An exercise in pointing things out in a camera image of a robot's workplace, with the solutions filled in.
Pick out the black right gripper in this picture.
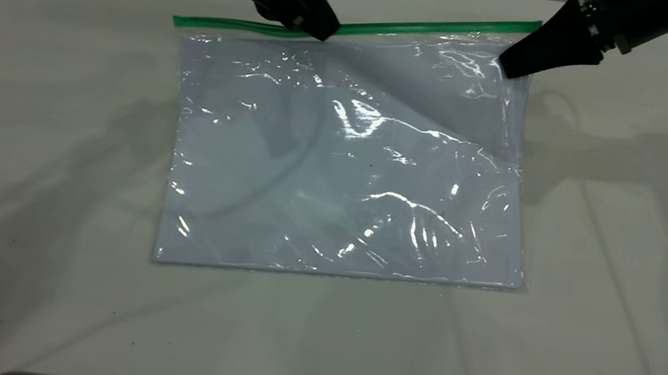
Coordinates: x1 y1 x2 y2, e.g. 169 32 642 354
496 0 667 101

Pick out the clear zip bag green zipper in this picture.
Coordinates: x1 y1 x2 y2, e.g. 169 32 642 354
136 0 564 318

